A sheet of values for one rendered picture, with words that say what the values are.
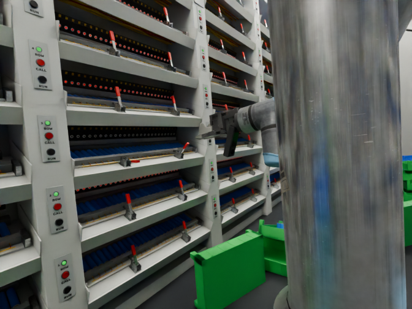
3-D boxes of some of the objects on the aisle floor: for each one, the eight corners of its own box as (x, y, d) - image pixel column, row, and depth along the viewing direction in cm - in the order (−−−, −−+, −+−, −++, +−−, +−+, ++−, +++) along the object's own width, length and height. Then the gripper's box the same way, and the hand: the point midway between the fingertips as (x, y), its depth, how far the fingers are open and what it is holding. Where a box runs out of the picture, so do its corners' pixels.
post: (271, 211, 174) (257, -12, 165) (267, 215, 167) (251, -19, 158) (249, 208, 187) (234, 0, 177) (244, 211, 179) (228, -6, 170)
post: (223, 249, 120) (197, -82, 110) (213, 257, 112) (184, -97, 103) (195, 241, 132) (170, -57, 123) (185, 247, 125) (157, -69, 116)
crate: (265, 281, 90) (262, 233, 89) (206, 319, 73) (202, 261, 72) (251, 273, 97) (248, 228, 96) (194, 305, 80) (189, 252, 79)
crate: (278, 233, 133) (279, 220, 135) (314, 241, 121) (315, 226, 122) (257, 235, 111) (259, 219, 112) (299, 244, 98) (300, 226, 100)
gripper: (247, 108, 81) (203, 122, 95) (232, 106, 73) (186, 122, 86) (251, 130, 81) (207, 141, 94) (236, 131, 73) (190, 143, 86)
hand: (201, 138), depth 89 cm, fingers open, 3 cm apart
